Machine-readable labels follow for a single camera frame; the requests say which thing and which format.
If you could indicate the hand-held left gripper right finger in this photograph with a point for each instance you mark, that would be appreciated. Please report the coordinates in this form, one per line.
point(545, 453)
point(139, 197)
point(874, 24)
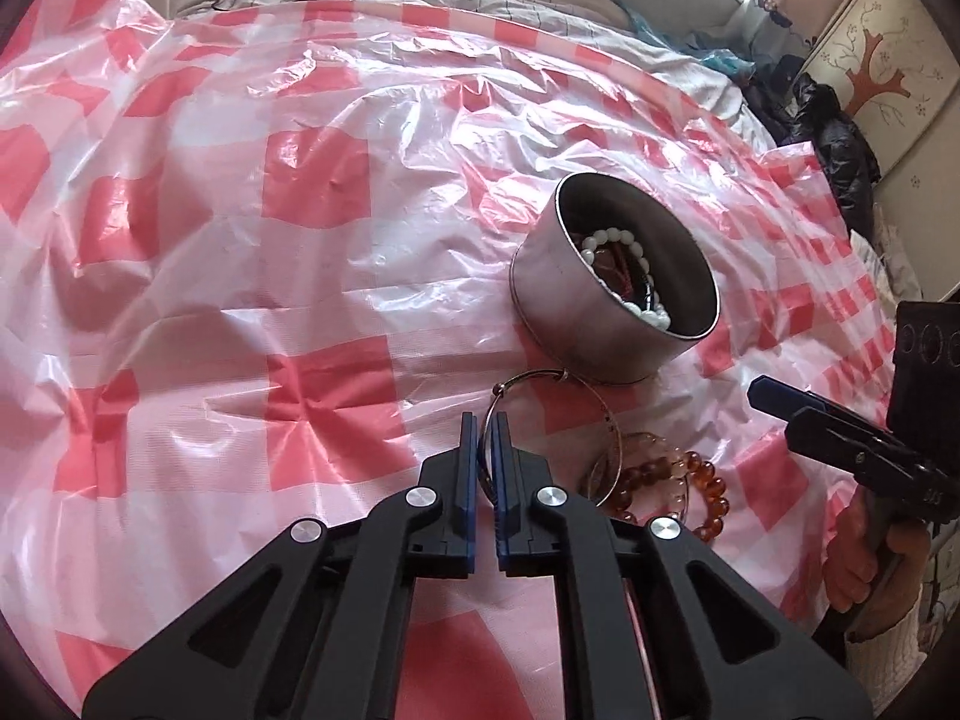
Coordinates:
point(502, 480)

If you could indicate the person's right hand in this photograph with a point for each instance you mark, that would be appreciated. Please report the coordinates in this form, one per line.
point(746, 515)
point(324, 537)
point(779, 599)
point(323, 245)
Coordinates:
point(851, 570)

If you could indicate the round metal tin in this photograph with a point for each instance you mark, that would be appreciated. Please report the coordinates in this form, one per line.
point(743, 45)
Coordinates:
point(585, 330)

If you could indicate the blue plastic bag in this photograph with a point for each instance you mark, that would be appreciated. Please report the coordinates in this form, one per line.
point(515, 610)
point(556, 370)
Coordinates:
point(712, 52)

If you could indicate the dark jacket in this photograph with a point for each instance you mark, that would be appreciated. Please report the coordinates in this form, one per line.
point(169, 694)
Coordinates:
point(832, 135)

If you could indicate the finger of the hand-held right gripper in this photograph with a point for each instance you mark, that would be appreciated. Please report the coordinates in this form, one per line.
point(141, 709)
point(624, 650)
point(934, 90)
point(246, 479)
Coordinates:
point(772, 388)
point(832, 439)

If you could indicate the red white checked plastic sheet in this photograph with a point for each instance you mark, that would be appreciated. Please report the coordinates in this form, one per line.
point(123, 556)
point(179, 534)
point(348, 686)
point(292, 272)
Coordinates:
point(225, 277)

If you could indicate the wardrobe door with tree print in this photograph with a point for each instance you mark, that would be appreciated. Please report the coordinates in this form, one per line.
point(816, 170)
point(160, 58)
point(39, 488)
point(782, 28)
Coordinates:
point(892, 67)

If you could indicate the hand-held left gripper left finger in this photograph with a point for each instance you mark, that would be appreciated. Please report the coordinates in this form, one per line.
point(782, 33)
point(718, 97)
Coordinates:
point(469, 465)

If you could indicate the pale printed curtain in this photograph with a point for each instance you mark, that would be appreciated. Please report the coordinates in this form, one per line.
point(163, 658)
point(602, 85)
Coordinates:
point(780, 19)

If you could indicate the silver bangle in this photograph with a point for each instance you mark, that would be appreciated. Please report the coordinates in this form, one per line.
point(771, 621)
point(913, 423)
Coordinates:
point(612, 420)

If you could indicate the person's right forearm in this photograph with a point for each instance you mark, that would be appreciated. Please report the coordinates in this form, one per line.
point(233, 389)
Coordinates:
point(889, 652)

